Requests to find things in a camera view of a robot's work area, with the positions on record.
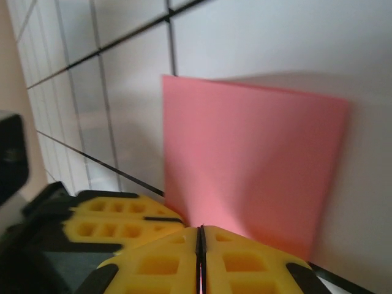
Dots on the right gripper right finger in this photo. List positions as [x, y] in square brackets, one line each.
[245, 266]

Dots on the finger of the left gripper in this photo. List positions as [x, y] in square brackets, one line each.
[107, 232]
[122, 208]

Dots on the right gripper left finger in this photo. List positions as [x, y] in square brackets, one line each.
[159, 266]

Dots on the pink paper sheet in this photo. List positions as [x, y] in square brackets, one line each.
[245, 153]

